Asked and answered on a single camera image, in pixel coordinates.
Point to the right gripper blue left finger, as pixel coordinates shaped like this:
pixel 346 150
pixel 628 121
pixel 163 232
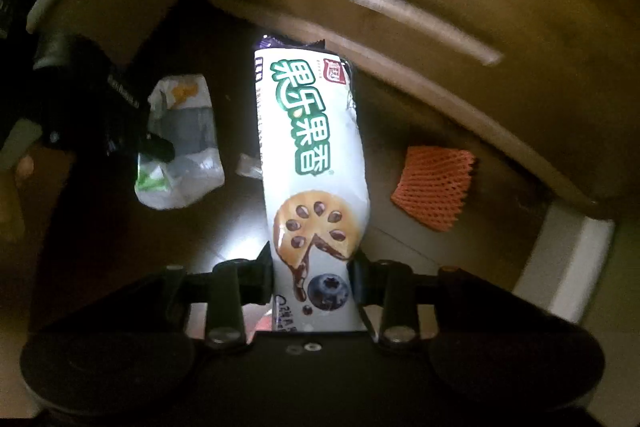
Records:
pixel 231 286

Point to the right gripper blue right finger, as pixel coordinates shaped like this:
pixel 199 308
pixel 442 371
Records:
pixel 387 295

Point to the clear green plastic bag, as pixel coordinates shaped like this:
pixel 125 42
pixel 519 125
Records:
pixel 181 112

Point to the white cookie package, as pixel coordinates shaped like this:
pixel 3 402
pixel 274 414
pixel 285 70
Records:
pixel 314 180

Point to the orange foam fruit net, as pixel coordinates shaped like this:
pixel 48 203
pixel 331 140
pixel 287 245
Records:
pixel 433 185

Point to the person's right hand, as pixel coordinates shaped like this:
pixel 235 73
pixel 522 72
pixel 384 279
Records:
pixel 12 225

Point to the wooden nightstand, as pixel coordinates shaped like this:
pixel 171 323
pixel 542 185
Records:
pixel 554 84

